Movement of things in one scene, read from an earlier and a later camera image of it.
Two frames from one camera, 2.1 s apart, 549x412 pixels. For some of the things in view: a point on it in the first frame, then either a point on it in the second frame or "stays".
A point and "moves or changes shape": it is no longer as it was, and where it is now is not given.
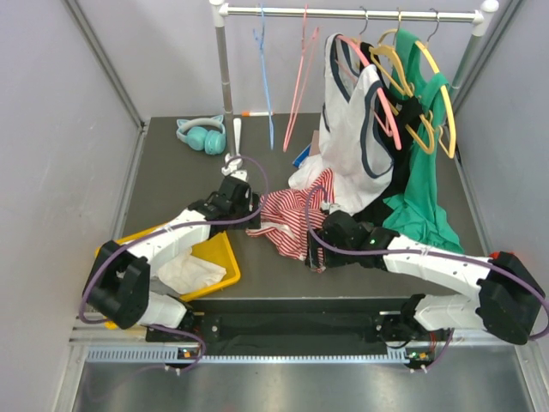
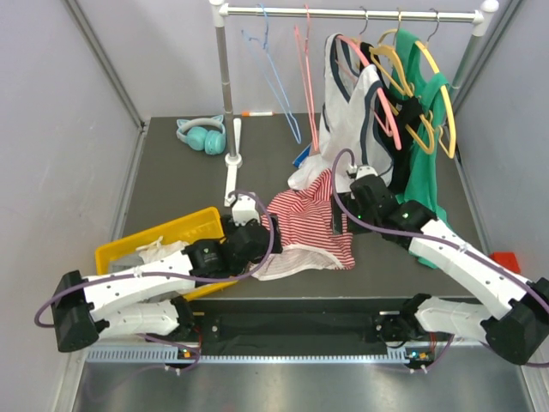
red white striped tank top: (287, 215) moves or changes shape
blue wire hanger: (262, 41) → (247, 39)
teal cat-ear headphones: (207, 134) stays
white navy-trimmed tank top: (356, 141) stays
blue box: (297, 162) stays
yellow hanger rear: (451, 154) stays
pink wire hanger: (289, 135) → (315, 142)
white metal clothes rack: (220, 10) stays
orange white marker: (255, 114) stays
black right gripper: (312, 257) → (337, 216)
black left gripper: (255, 204) → (275, 246)
